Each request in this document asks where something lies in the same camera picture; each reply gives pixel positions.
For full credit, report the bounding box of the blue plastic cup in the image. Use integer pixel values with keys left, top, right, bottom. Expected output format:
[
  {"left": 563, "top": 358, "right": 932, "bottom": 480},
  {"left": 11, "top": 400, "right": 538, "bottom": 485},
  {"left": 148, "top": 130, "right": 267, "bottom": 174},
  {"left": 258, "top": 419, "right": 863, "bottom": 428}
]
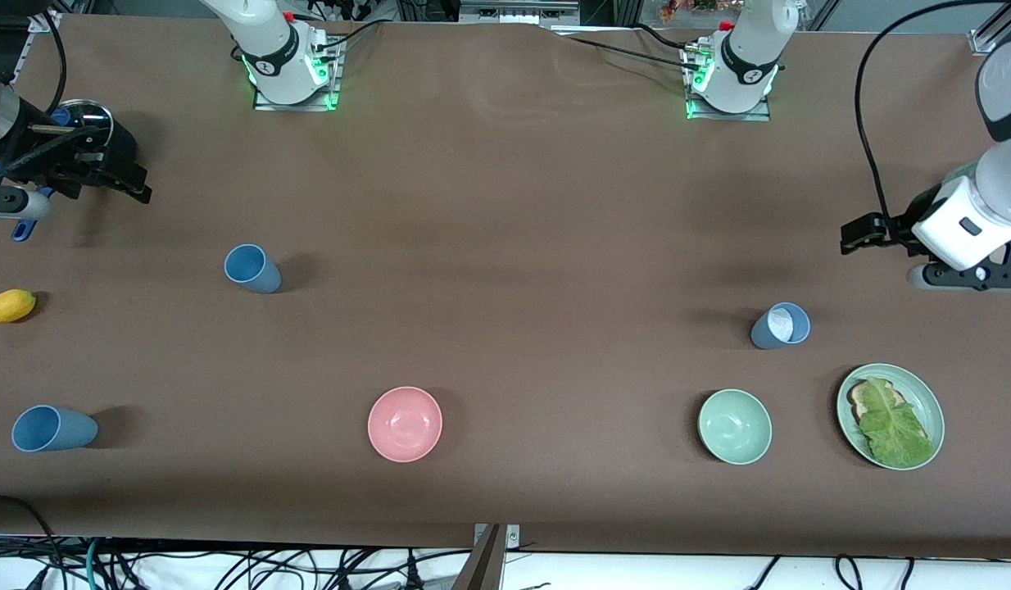
[
  {"left": 750, "top": 302, "right": 811, "bottom": 351},
  {"left": 11, "top": 405, "right": 98, "bottom": 453},
  {"left": 224, "top": 244, "right": 282, "bottom": 294}
]

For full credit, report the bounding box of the glass lid with blue knob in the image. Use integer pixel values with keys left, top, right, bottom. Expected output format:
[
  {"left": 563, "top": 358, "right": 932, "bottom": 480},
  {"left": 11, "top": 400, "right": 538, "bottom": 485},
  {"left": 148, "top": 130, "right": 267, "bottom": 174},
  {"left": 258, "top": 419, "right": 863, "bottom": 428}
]
[{"left": 61, "top": 99, "right": 115, "bottom": 152}]

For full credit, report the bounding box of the yellow mango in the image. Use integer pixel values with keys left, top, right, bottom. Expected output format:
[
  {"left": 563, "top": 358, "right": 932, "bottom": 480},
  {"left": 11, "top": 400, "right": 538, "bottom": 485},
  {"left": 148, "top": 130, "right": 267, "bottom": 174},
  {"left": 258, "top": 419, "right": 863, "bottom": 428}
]
[{"left": 0, "top": 289, "right": 37, "bottom": 324}]

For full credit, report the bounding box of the green ribbed plate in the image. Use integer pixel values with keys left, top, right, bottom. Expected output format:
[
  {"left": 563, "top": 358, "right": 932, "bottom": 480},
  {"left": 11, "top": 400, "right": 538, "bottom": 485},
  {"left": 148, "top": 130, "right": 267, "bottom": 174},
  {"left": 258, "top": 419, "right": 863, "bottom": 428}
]
[{"left": 836, "top": 363, "right": 945, "bottom": 471}]

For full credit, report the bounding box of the toasted bread slice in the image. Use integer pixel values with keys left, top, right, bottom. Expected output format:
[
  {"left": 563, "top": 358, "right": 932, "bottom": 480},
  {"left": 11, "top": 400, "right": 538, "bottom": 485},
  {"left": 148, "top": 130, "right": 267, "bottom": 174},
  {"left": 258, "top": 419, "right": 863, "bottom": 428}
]
[{"left": 850, "top": 380, "right": 928, "bottom": 443}]

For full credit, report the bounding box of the green lettuce leaf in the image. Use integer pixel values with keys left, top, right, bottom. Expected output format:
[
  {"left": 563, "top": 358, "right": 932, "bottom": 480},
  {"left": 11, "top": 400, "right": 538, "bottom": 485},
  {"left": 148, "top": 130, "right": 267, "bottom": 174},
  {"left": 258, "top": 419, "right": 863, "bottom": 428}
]
[{"left": 858, "top": 377, "right": 935, "bottom": 466}]

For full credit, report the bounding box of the mint green bowl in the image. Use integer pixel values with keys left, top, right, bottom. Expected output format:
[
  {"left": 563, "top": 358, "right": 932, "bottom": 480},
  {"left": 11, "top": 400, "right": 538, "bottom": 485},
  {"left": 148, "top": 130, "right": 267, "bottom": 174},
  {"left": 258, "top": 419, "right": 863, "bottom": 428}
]
[{"left": 698, "top": 388, "right": 773, "bottom": 465}]

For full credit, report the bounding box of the colourful background object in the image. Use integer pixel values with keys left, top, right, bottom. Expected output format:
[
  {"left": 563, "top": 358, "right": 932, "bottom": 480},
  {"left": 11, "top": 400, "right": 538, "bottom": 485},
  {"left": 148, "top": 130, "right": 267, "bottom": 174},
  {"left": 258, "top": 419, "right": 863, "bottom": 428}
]
[{"left": 657, "top": 0, "right": 721, "bottom": 21}]

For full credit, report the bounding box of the pink bowl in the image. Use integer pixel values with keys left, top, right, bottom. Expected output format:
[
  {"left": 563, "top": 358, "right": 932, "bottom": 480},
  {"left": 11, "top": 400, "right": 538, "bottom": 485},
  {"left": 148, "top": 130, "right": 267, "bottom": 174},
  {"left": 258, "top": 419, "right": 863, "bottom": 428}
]
[{"left": 367, "top": 386, "right": 443, "bottom": 463}]

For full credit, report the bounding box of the grey box behind table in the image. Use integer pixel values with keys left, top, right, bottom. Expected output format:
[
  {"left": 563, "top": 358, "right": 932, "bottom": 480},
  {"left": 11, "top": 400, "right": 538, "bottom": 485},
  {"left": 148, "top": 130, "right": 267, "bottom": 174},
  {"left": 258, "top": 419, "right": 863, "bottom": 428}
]
[{"left": 459, "top": 0, "right": 581, "bottom": 25}]

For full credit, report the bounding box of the metal table clamp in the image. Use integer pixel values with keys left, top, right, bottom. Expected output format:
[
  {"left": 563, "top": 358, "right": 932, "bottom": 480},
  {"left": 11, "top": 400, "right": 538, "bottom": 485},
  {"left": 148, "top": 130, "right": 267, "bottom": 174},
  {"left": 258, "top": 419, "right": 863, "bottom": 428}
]
[{"left": 473, "top": 524, "right": 521, "bottom": 549}]

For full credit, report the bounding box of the dark grey metal strut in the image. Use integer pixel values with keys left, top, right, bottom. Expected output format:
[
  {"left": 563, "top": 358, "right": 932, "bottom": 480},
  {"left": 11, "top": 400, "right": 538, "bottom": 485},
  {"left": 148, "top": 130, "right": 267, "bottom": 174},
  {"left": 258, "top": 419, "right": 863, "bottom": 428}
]
[{"left": 452, "top": 524, "right": 507, "bottom": 590}]

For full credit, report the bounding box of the black pot with blue handle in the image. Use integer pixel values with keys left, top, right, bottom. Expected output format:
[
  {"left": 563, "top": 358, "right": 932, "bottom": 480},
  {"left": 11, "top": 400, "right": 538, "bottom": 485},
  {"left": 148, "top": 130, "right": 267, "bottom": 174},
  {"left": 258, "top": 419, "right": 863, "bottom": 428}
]
[{"left": 12, "top": 115, "right": 138, "bottom": 243}]

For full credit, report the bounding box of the aluminium frame rail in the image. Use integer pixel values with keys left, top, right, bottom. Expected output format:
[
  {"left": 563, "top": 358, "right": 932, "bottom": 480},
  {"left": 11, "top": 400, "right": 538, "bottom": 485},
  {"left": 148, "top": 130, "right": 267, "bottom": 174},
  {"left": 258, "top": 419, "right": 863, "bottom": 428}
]
[
  {"left": 968, "top": 0, "right": 1011, "bottom": 57},
  {"left": 26, "top": 0, "right": 93, "bottom": 34}
]

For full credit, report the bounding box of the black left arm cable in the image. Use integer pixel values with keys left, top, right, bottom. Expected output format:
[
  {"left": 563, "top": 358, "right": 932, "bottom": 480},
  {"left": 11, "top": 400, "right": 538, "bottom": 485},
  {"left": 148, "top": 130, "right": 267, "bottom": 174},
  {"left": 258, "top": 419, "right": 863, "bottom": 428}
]
[{"left": 854, "top": 0, "right": 1011, "bottom": 222}]

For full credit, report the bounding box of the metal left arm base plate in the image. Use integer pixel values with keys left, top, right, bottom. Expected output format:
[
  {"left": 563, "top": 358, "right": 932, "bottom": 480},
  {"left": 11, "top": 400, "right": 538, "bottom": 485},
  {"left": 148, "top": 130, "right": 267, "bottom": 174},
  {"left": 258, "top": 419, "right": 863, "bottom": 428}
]
[{"left": 684, "top": 43, "right": 773, "bottom": 122}]

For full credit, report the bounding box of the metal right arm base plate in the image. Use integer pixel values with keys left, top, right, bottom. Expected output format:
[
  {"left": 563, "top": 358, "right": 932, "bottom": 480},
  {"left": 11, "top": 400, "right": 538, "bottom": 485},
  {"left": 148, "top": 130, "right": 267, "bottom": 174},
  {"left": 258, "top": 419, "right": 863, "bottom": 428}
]
[{"left": 253, "top": 37, "right": 343, "bottom": 112}]

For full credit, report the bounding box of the black base cable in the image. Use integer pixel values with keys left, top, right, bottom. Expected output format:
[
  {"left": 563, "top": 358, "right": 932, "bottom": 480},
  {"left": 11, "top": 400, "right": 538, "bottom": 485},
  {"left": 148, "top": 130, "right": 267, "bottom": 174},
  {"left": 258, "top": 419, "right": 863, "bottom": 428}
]
[
  {"left": 313, "top": 18, "right": 385, "bottom": 52},
  {"left": 567, "top": 34, "right": 703, "bottom": 71},
  {"left": 632, "top": 23, "right": 703, "bottom": 54}
]

